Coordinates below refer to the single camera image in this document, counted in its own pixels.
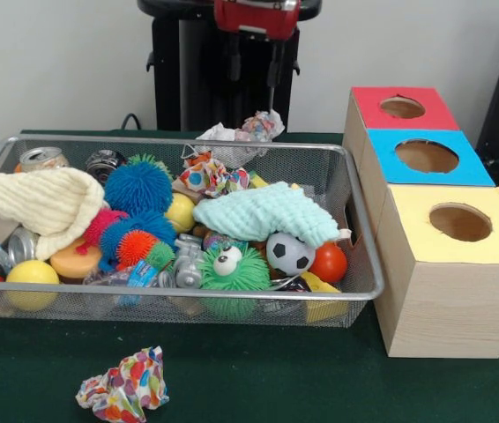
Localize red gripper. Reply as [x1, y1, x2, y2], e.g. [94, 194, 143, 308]
[214, 0, 302, 87]

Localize mint green waffle cloth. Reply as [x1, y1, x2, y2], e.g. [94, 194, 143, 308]
[192, 181, 340, 248]

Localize cream waffle cloth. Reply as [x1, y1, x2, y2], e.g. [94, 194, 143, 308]
[0, 167, 107, 261]

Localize wooden box with three holes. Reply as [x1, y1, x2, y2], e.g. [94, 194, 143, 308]
[342, 85, 499, 360]

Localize yellow ball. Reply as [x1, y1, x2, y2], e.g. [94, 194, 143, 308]
[4, 260, 61, 312]
[165, 192, 197, 235]

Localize blue spiky ball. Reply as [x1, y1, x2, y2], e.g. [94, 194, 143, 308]
[104, 154, 175, 217]

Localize black and white soccer ball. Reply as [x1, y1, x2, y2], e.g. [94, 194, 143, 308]
[266, 232, 317, 278]

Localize green fuzzy toy with eyes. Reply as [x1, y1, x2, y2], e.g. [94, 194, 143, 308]
[198, 242, 272, 320]

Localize grey robot toy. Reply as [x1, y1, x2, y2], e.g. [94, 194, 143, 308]
[172, 234, 206, 289]

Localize red ball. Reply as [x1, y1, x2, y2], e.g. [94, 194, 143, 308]
[311, 242, 348, 284]

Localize orange spiky ball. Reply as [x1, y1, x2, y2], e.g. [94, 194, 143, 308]
[115, 229, 159, 269]

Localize crushed silver can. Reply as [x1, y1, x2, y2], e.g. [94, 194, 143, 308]
[17, 146, 70, 173]

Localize yellow cheese wedge toy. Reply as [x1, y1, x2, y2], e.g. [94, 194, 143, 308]
[301, 271, 349, 323]

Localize orange round disc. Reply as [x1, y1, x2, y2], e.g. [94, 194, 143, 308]
[49, 238, 104, 282]

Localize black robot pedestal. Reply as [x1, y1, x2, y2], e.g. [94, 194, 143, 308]
[138, 0, 323, 133]

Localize black cable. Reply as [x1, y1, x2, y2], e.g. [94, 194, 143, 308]
[121, 112, 145, 132]

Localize wire mesh bin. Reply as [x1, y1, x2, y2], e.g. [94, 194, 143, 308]
[0, 134, 385, 330]

